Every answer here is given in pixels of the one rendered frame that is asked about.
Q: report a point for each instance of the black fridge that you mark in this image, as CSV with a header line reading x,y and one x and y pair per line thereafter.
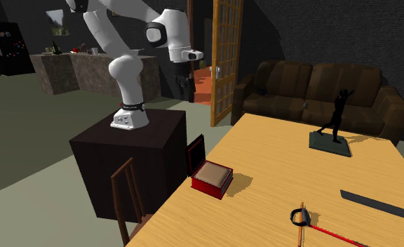
x,y
7,51

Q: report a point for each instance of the brown wooden chair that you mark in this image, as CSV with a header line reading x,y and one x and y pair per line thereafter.
x,y
120,198

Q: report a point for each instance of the red open box black lid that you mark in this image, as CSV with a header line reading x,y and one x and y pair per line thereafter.
x,y
211,175

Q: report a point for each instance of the light wooden table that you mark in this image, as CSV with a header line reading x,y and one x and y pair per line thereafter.
x,y
273,171

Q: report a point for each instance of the dark grey flat strip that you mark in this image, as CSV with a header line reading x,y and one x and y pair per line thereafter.
x,y
373,203

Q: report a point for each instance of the wooden glazed door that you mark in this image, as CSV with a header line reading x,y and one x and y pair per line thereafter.
x,y
226,61

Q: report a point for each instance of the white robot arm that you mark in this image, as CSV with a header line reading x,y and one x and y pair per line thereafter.
x,y
126,71

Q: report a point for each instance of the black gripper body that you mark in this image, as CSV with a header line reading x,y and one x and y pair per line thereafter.
x,y
185,87

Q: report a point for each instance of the brown sofa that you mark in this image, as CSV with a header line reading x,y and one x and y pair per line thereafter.
x,y
325,85

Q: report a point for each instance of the dark robot stand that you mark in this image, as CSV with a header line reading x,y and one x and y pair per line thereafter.
x,y
130,160

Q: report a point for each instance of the thin wooden stick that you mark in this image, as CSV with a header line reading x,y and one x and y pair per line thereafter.
x,y
300,232

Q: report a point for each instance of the black figure on grey base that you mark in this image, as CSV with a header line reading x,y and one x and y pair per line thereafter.
x,y
335,116

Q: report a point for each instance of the stone kitchen counter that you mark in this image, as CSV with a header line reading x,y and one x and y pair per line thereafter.
x,y
85,73

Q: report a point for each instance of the wall picture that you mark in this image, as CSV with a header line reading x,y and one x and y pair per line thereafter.
x,y
57,22

